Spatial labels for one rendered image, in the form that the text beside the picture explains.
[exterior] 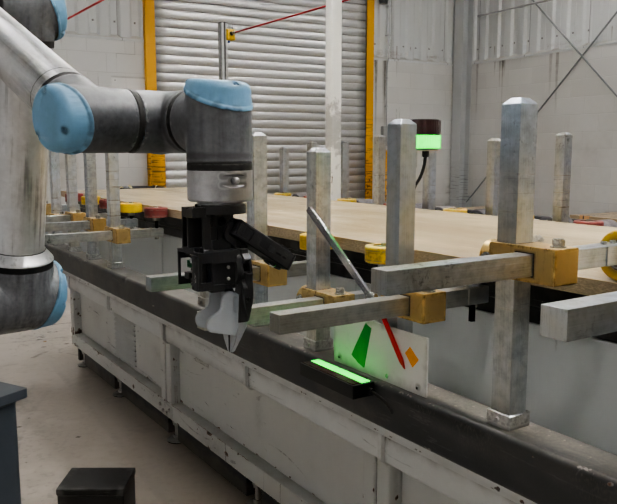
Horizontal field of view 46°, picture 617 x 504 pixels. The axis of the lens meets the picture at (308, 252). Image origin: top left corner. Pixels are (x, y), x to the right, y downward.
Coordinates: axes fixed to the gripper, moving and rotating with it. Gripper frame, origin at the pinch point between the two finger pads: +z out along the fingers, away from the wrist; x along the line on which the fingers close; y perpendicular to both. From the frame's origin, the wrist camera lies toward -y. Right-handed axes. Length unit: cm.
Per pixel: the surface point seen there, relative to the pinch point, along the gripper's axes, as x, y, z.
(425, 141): -1.6, -36.9, -28.8
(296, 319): 1.5, -9.4, -2.4
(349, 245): -43, -51, -6
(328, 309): 1.5, -15.2, -3.3
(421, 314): 4.5, -31.4, -1.1
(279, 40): -765, -466, -172
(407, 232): -2.3, -34.0, -13.6
